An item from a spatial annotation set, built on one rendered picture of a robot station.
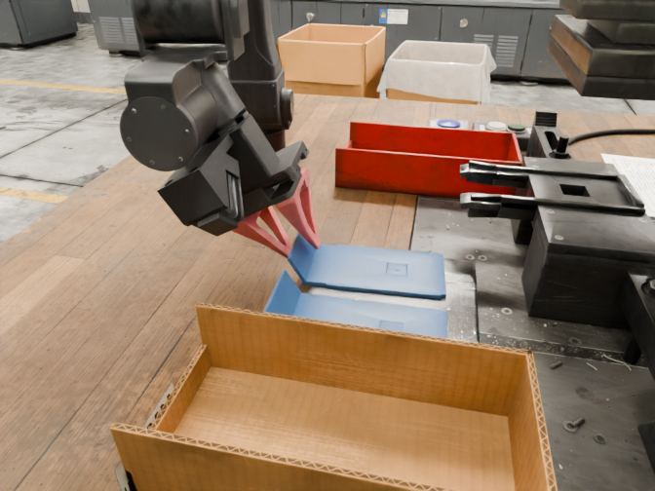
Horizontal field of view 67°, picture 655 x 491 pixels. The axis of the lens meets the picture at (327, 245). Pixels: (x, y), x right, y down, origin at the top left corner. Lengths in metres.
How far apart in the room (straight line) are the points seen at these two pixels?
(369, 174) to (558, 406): 0.40
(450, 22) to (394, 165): 4.34
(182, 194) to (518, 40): 4.74
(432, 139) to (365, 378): 0.49
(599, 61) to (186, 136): 0.31
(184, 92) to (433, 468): 0.32
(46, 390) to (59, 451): 0.07
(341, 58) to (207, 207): 2.41
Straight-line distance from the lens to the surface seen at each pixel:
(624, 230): 0.53
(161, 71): 0.39
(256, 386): 0.42
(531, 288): 0.52
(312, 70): 2.83
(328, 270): 0.51
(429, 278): 0.51
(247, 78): 0.68
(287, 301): 0.45
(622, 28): 0.47
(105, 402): 0.45
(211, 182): 0.39
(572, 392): 0.46
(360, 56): 2.76
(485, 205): 0.52
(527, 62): 5.08
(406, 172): 0.70
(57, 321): 0.55
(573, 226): 0.51
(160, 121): 0.39
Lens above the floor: 1.22
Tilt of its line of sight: 32 degrees down
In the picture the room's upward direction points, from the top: straight up
